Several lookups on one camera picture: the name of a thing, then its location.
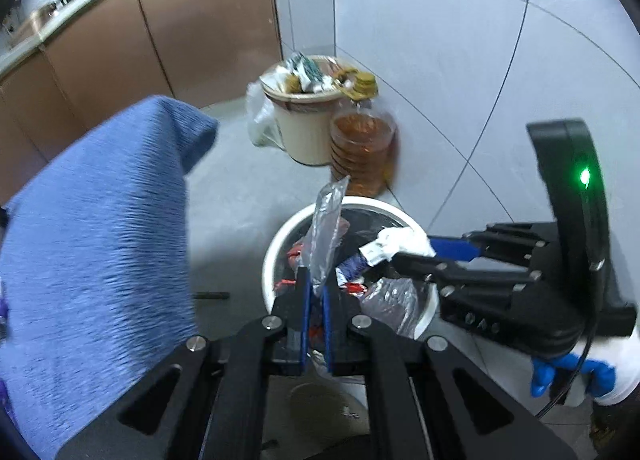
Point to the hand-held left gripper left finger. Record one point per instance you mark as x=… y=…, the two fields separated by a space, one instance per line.
x=301 y=310

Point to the pile of waste in bucket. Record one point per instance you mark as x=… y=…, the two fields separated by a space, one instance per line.
x=310 y=75

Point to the person's right hand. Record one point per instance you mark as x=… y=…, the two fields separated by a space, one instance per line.
x=620 y=365

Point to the cooking oil bottle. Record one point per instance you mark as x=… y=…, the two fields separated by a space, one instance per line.
x=362 y=145

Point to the blue towel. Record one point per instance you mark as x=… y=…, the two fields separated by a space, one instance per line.
x=100 y=250

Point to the crumpled clear wrapper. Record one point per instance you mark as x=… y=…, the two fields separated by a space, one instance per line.
x=392 y=302

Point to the white round trash bin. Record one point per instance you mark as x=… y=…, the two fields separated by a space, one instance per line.
x=280 y=245

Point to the white plastic bag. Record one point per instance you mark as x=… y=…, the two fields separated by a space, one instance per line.
x=260 y=120

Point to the beige waste bucket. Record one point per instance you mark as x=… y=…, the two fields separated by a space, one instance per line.
x=305 y=130

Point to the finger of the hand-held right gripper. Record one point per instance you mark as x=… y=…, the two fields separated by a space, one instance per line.
x=455 y=246
x=450 y=277

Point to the red foil wrapper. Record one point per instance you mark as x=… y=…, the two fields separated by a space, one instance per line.
x=295 y=260

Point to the clear plastic bag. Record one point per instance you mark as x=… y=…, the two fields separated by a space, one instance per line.
x=325 y=235

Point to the copper kitchen base cabinet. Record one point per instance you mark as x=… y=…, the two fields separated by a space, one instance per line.
x=150 y=40

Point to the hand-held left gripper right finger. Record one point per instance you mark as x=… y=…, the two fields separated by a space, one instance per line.
x=328 y=330

